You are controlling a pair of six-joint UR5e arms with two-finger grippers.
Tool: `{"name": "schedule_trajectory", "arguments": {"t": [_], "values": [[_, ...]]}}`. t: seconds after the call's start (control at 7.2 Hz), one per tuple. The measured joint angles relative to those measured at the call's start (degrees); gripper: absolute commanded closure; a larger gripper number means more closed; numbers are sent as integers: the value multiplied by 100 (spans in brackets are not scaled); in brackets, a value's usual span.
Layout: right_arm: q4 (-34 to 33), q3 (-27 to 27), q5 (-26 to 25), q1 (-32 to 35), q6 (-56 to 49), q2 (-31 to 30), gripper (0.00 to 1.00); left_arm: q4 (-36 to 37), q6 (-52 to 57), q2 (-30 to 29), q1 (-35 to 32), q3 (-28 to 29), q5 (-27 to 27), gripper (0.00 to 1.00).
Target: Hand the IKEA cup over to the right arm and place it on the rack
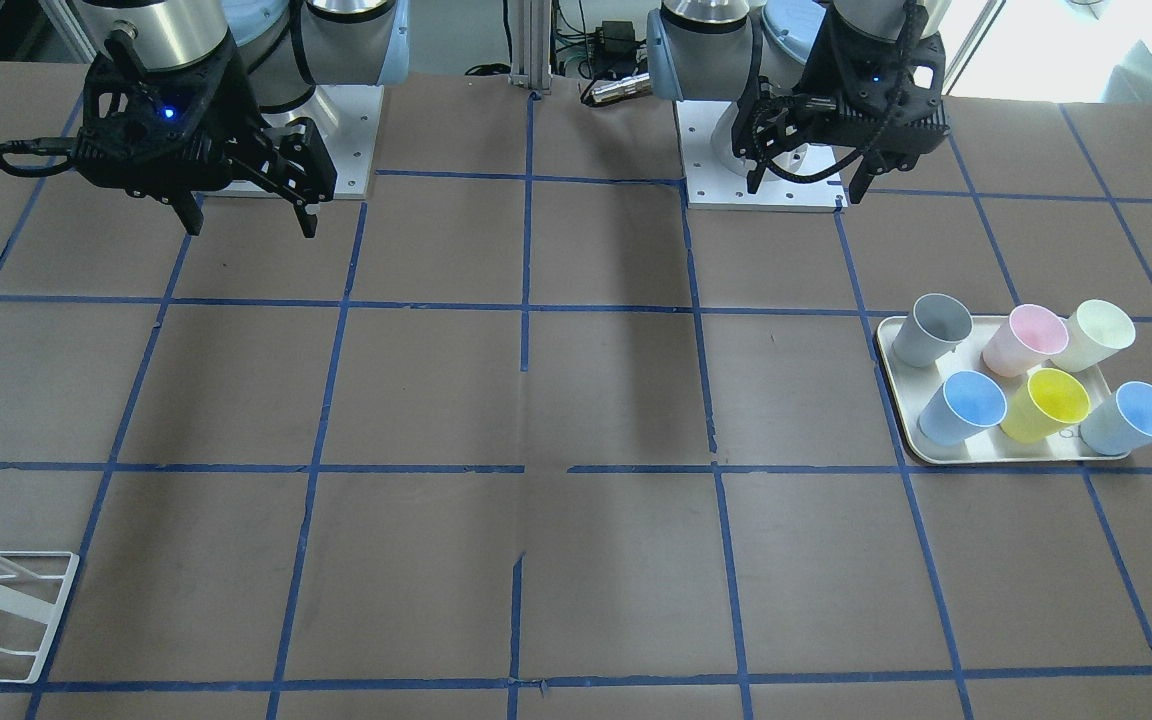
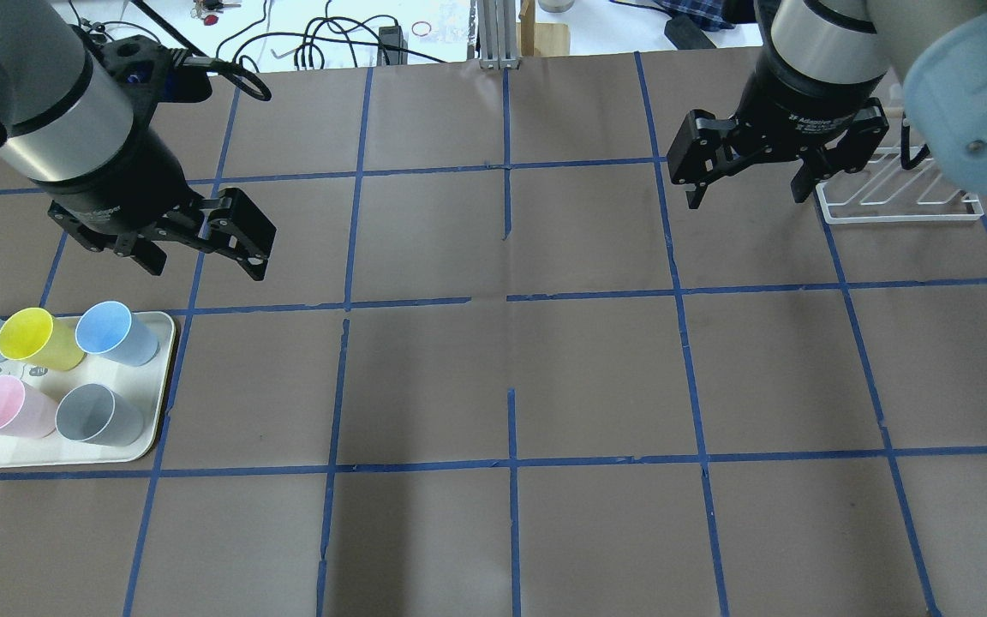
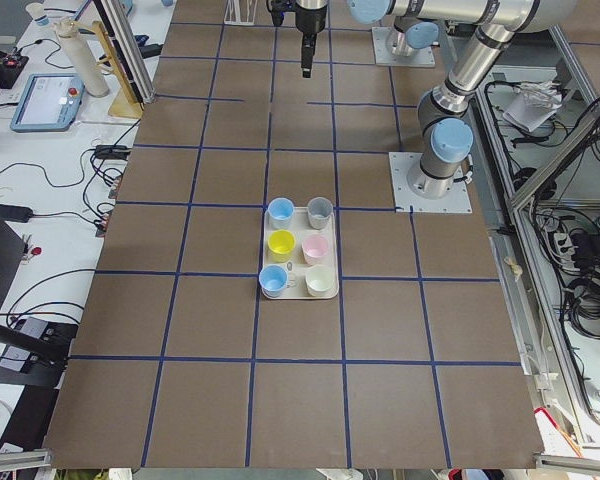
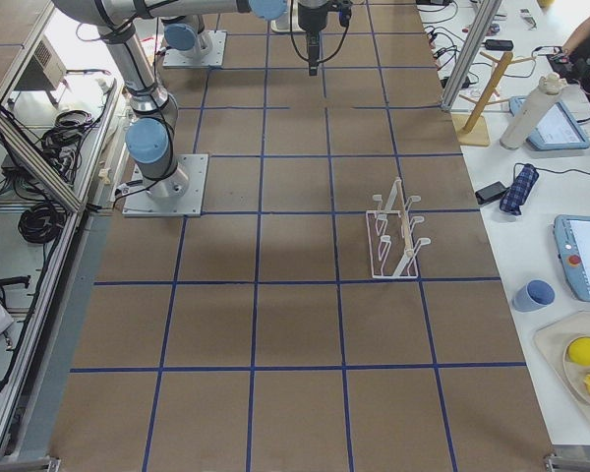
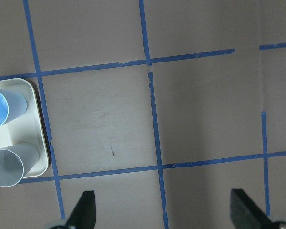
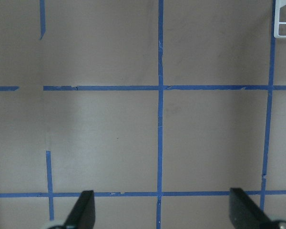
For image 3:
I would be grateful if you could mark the grey plastic cup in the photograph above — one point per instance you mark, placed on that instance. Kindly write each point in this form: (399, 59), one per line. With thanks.
(319, 210)

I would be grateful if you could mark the white plastic tray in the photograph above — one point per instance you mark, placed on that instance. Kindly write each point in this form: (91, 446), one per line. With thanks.
(296, 267)

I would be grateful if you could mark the black power adapter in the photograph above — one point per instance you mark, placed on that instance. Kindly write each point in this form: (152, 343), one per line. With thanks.
(17, 214)

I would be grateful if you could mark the blue teach pendant tablet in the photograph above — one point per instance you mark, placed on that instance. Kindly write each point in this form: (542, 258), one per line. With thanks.
(49, 103)

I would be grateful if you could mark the pink plastic cup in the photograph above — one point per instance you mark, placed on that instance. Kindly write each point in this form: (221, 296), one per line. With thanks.
(315, 248)

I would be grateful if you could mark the cream white plastic cup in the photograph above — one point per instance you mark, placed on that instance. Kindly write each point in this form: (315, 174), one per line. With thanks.
(319, 280)

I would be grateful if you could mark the yellow plastic cup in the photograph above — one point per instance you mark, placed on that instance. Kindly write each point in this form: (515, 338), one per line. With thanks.
(280, 244)

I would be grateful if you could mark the white wire cup rack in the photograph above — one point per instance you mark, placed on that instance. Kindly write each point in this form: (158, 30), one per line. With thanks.
(240, 12)

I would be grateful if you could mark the aluminium frame post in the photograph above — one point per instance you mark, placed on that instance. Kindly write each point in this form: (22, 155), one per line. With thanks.
(120, 32)

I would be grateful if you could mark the light blue cup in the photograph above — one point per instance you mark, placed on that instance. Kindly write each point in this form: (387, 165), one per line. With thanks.
(273, 280)
(280, 211)

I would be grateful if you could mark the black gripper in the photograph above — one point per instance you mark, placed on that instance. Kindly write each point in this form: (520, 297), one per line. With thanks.
(310, 20)

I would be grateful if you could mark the white cylindrical bottle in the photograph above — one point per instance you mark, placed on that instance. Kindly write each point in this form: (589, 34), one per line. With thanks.
(81, 57)

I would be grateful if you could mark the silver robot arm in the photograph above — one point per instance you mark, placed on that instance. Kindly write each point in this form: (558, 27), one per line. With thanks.
(448, 139)
(408, 36)

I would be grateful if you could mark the wooden mug tree stand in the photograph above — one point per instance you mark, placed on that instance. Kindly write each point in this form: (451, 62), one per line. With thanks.
(125, 104)

